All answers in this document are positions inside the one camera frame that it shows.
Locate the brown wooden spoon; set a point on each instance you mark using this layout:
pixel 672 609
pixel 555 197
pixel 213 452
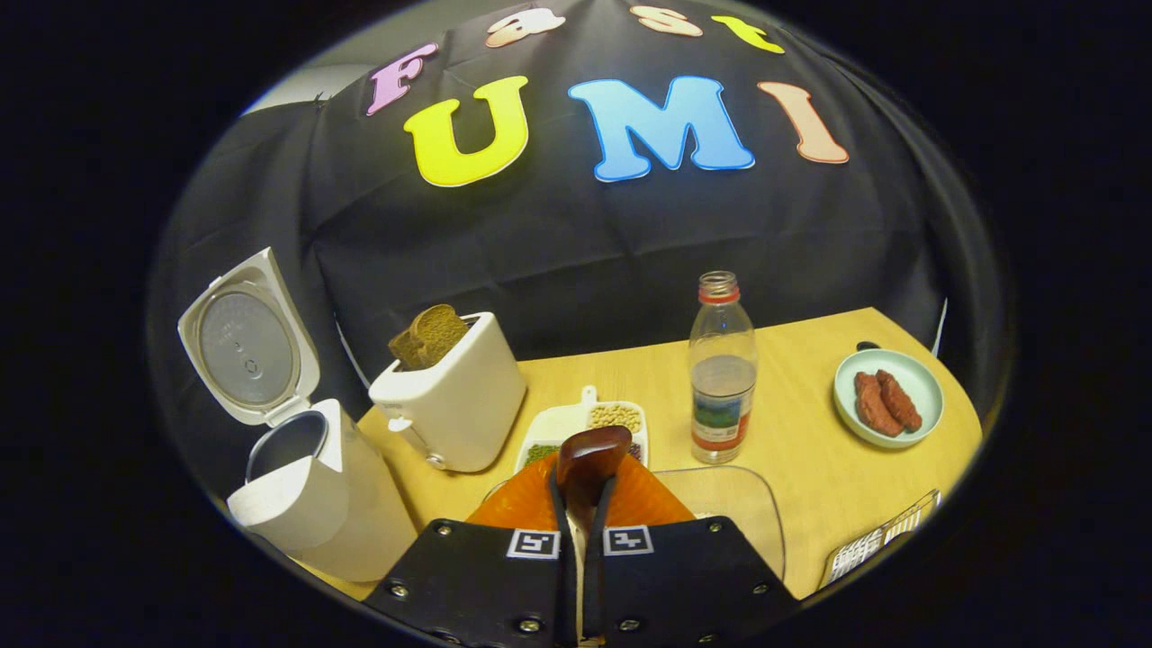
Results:
pixel 594 454

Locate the white divided bean dish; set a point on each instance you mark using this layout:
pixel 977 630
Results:
pixel 562 421

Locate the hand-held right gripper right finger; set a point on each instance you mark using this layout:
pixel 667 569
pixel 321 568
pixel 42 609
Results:
pixel 684 585

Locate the clear chopstick holder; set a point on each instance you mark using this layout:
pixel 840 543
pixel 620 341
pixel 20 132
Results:
pixel 877 544

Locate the pale green plate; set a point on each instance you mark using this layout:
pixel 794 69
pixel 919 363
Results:
pixel 918 387

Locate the clear container of rice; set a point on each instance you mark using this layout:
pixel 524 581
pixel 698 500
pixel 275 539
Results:
pixel 729 513

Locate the clear plastic water bottle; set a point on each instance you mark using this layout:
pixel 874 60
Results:
pixel 722 396

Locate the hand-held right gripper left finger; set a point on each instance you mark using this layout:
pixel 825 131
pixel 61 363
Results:
pixel 486 585

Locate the red sausage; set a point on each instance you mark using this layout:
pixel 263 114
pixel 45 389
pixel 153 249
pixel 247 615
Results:
pixel 873 407
pixel 902 400

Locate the white toaster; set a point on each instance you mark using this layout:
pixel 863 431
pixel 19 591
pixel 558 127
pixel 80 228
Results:
pixel 459 405

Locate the white rice cooker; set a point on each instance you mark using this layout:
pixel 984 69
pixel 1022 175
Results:
pixel 333 513

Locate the brown toast slice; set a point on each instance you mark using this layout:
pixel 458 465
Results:
pixel 441 331
pixel 405 346

